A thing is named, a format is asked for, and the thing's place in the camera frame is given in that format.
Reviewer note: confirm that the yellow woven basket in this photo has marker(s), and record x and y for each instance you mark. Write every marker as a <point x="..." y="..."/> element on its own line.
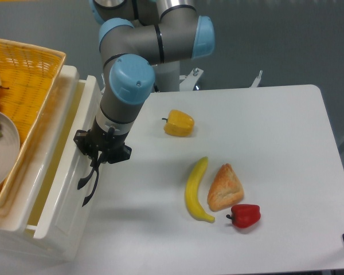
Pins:
<point x="31" y="72"/>

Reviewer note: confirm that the yellow banana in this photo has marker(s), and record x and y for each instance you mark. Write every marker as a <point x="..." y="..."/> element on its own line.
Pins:
<point x="191" y="192"/>

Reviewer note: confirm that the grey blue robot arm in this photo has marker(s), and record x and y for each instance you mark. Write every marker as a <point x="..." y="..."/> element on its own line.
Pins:
<point x="133" y="37"/>

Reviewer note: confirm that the yellow bell pepper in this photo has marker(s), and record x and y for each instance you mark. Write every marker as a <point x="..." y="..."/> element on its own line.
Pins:
<point x="178" y="124"/>

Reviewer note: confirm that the black lower drawer handle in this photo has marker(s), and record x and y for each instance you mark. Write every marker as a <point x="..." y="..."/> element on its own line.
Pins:
<point x="89" y="197"/>

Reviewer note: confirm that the white drawer cabinet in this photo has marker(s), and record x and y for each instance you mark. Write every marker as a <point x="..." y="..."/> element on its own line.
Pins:
<point x="23" y="207"/>

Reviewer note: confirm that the red bell pepper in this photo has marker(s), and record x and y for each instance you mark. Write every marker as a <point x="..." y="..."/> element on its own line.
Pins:
<point x="244" y="215"/>

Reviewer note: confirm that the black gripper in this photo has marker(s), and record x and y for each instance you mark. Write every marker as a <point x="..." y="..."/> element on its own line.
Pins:
<point x="110" y="143"/>

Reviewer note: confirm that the triangular puff pastry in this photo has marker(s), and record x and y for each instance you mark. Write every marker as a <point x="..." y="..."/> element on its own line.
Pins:
<point x="226" y="189"/>

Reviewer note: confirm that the black drawer handle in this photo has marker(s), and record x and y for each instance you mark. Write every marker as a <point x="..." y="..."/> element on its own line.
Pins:
<point x="83" y="181"/>
<point x="89" y="197"/>

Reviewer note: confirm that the white plate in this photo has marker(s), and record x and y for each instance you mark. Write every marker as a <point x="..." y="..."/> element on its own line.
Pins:
<point x="9" y="146"/>

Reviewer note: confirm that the white drawer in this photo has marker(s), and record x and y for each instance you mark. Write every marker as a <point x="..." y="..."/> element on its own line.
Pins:
<point x="64" y="216"/>

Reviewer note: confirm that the black top drawer handle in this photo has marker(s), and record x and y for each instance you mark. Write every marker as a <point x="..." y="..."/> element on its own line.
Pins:
<point x="83" y="181"/>

